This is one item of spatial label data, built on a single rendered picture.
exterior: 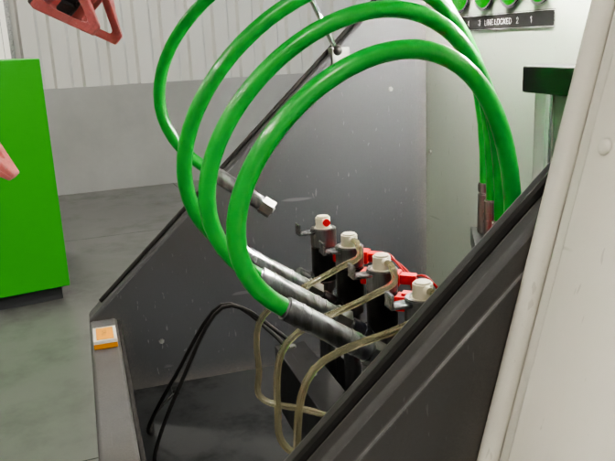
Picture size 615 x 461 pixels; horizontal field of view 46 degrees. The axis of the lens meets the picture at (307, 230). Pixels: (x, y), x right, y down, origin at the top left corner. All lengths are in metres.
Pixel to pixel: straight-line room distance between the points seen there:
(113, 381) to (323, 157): 0.46
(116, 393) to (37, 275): 3.30
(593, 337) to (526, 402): 0.07
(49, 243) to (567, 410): 3.81
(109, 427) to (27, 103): 3.29
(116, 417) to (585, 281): 0.54
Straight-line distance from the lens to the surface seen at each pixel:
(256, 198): 0.85
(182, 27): 0.85
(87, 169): 7.27
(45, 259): 4.13
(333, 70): 0.50
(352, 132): 1.11
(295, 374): 0.79
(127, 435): 0.78
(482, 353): 0.48
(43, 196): 4.06
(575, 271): 0.43
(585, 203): 0.43
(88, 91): 7.20
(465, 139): 1.05
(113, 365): 0.94
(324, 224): 0.77
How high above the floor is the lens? 1.33
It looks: 15 degrees down
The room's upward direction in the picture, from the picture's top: 3 degrees counter-clockwise
